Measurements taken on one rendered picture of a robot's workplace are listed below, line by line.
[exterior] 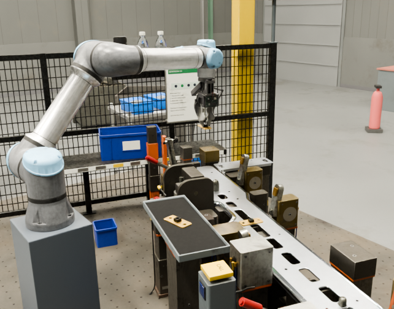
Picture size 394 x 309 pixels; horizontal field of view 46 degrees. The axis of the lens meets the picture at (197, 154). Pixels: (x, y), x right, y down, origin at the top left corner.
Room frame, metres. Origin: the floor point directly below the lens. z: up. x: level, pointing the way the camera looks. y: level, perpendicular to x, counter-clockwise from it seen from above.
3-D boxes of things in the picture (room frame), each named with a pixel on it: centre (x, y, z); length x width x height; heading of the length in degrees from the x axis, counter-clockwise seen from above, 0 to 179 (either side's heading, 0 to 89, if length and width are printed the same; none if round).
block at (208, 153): (2.28, -0.06, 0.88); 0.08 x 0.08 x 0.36; 20
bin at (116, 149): (2.30, 0.34, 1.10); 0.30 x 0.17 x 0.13; 102
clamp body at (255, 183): (2.00, -0.26, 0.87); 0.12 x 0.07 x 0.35; 110
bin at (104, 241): (1.98, 0.44, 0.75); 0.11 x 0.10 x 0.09; 20
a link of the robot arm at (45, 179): (1.37, 0.48, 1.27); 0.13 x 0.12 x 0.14; 39
